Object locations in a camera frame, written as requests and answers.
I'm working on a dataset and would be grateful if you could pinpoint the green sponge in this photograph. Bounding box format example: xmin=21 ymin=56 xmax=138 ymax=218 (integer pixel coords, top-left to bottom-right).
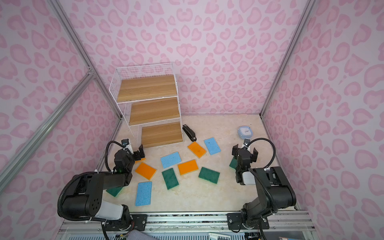
xmin=229 ymin=158 xmax=238 ymax=170
xmin=106 ymin=187 xmax=124 ymax=197
xmin=199 ymin=167 xmax=220 ymax=184
xmin=162 ymin=168 xmax=179 ymax=190

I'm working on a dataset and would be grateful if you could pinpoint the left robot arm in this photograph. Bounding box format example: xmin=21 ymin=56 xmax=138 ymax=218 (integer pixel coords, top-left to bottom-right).
xmin=57 ymin=139 xmax=145 ymax=232

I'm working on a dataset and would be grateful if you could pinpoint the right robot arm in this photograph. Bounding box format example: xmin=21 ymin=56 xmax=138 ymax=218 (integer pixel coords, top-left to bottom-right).
xmin=227 ymin=138 xmax=297 ymax=234

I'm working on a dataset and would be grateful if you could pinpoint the orange sponge far left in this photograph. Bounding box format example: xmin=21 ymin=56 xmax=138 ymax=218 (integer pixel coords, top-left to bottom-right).
xmin=135 ymin=158 xmax=146 ymax=164

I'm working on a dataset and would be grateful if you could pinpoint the orange sponge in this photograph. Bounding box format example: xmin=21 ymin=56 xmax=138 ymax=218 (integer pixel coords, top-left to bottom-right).
xmin=188 ymin=142 xmax=207 ymax=159
xmin=178 ymin=160 xmax=199 ymax=176
xmin=135 ymin=158 xmax=146 ymax=164
xmin=135 ymin=163 xmax=157 ymax=181

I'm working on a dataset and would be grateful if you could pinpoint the light blue round container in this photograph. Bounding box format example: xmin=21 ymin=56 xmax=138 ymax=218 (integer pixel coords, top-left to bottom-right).
xmin=238 ymin=126 xmax=253 ymax=140

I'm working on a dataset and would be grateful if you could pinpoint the blue sponge back right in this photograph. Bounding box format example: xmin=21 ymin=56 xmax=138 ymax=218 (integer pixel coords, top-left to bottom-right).
xmin=204 ymin=138 xmax=221 ymax=155

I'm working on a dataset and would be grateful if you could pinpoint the blue sponge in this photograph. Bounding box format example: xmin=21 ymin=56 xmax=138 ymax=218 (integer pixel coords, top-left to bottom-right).
xmin=204 ymin=138 xmax=221 ymax=155
xmin=135 ymin=182 xmax=152 ymax=207
xmin=161 ymin=152 xmax=182 ymax=169

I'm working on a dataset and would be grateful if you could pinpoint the blue sponge centre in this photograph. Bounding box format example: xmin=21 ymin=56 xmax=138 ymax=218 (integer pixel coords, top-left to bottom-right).
xmin=161 ymin=152 xmax=182 ymax=169

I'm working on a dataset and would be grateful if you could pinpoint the orange sponge back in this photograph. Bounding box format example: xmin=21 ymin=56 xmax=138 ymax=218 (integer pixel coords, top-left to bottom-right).
xmin=188 ymin=142 xmax=207 ymax=159

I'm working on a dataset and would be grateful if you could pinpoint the blue sponge near front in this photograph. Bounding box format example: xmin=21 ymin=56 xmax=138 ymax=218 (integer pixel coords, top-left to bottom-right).
xmin=135 ymin=182 xmax=152 ymax=207

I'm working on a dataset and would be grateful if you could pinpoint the black stapler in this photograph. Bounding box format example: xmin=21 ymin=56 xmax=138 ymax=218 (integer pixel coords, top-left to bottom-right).
xmin=182 ymin=125 xmax=197 ymax=142

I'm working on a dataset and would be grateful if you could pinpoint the orange sponge centre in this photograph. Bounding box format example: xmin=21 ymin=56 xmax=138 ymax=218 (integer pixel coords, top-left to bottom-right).
xmin=178 ymin=160 xmax=199 ymax=176

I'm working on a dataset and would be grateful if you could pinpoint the white wire wooden shelf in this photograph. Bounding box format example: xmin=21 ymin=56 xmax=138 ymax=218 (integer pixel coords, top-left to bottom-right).
xmin=109 ymin=63 xmax=184 ymax=148

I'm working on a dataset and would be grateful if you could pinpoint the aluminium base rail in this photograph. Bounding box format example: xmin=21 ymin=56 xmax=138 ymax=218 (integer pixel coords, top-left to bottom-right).
xmin=55 ymin=209 xmax=319 ymax=240

